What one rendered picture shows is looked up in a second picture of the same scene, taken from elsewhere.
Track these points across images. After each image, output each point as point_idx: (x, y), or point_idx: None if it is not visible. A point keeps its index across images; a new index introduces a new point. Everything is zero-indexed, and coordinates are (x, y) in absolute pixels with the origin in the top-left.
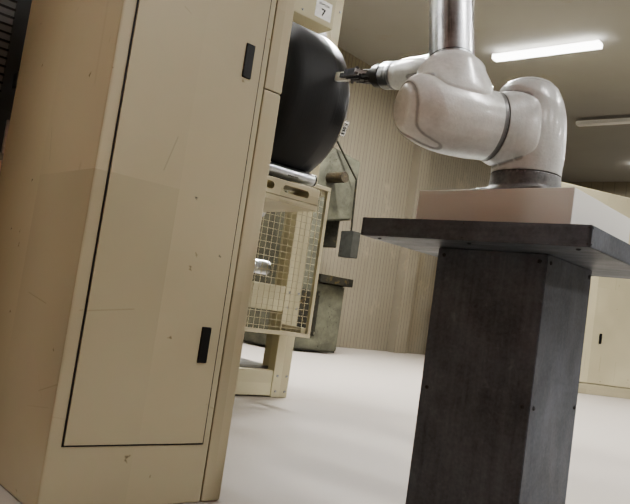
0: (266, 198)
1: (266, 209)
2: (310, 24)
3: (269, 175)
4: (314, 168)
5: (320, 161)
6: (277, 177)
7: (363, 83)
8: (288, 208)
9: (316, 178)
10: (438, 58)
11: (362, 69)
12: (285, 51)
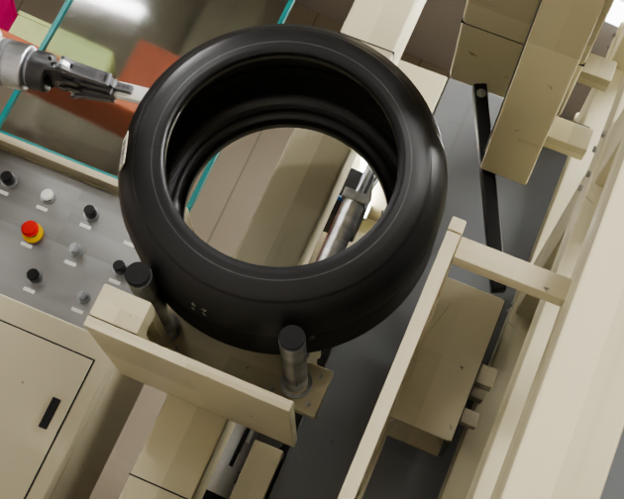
0: (112, 359)
1: (218, 387)
2: None
3: (194, 320)
4: (143, 251)
5: (132, 233)
6: (190, 313)
7: (94, 80)
8: (139, 354)
9: (129, 265)
10: None
11: None
12: None
